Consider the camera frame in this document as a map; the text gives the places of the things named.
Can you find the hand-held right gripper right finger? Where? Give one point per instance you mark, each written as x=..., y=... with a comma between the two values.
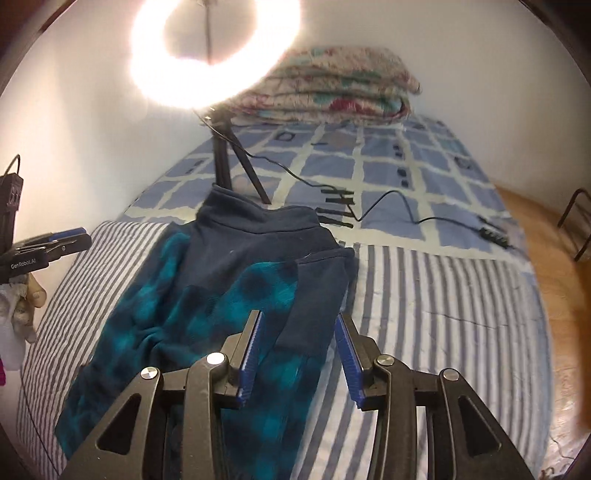
x=348, y=364

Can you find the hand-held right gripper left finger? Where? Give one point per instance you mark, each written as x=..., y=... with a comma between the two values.
x=249, y=360

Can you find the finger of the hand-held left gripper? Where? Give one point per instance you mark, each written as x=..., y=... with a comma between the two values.
x=69, y=244
x=67, y=234

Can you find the teal plaid fleece jacket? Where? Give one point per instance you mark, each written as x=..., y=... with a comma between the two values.
x=258, y=240

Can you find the black clothes rack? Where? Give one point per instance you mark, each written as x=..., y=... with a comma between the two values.
x=565, y=207

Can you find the person's left hand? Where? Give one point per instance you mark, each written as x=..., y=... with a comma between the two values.
x=18, y=309

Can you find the bed with striped sheet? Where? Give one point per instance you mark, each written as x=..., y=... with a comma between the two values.
x=438, y=323

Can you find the black tripod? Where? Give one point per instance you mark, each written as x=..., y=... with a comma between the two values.
x=221, y=157

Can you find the black power strip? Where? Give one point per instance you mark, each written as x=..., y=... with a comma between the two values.
x=496, y=235

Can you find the folded floral quilt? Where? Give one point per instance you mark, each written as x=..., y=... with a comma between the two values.
x=332, y=83

